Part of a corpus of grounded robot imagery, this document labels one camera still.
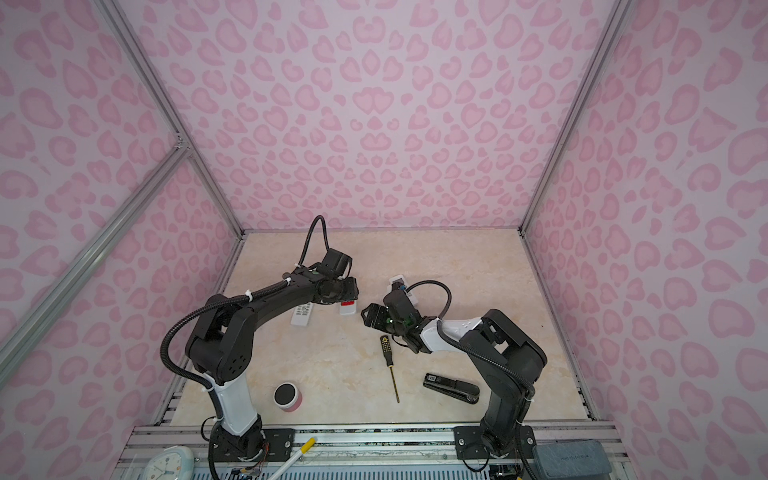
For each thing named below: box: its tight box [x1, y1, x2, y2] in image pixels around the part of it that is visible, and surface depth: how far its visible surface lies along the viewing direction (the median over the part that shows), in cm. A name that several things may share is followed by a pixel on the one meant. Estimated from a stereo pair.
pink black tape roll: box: [272, 382, 303, 413], surface depth 78 cm
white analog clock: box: [143, 446, 195, 480], surface depth 70 cm
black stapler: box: [423, 373, 481, 404], surface depth 82 cm
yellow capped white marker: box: [267, 437, 317, 480], surface depth 73 cm
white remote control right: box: [387, 274, 407, 291], surface depth 105 cm
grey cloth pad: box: [533, 440, 613, 480], surface depth 70 cm
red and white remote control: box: [340, 300, 357, 315], surface depth 93 cm
